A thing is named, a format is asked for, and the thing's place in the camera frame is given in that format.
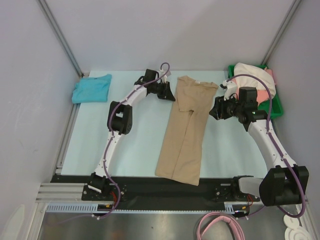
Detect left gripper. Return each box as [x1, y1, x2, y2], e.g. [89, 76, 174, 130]
[151, 81, 176, 102]

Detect tan t-shirt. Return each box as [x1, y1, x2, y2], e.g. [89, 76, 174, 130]
[155, 75, 218, 186]

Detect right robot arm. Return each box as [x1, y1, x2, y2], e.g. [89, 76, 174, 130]
[209, 87, 309, 207]

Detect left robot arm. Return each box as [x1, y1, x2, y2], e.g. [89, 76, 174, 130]
[87, 66, 176, 200]

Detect pink t-shirt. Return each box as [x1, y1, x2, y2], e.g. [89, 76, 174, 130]
[257, 67, 277, 105]

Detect white t-shirt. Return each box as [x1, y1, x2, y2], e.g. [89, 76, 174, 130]
[231, 62, 272, 99]

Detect green plastic tray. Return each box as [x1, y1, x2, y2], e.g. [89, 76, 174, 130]
[227, 64, 284, 120]

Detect folded teal t-shirt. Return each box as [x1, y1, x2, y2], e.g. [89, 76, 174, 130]
[71, 74, 112, 104]

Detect white round discs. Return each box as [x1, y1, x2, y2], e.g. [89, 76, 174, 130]
[283, 215, 312, 240]

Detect white object bottom left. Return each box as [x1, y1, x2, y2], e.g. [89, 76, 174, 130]
[0, 204, 25, 240]

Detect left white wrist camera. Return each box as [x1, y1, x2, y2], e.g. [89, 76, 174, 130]
[159, 69, 171, 83]

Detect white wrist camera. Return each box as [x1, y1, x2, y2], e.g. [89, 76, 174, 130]
[220, 80, 238, 101]
[159, 69, 171, 83]

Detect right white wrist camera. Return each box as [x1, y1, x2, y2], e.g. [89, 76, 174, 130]
[220, 80, 238, 101]

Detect white slotted cable duct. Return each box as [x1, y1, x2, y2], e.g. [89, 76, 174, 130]
[46, 202, 251, 215]

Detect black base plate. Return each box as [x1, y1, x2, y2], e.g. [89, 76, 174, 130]
[51, 174, 260, 206]

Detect right aluminium frame post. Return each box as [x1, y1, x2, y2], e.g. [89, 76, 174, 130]
[260, 0, 303, 65]

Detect aluminium frame post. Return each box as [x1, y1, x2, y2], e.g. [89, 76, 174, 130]
[36, 0, 84, 78]
[260, 0, 303, 65]

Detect pink coiled cable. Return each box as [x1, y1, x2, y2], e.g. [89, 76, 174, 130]
[195, 211, 246, 240]

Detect left aluminium frame post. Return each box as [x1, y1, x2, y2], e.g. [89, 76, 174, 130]
[36, 0, 84, 78]

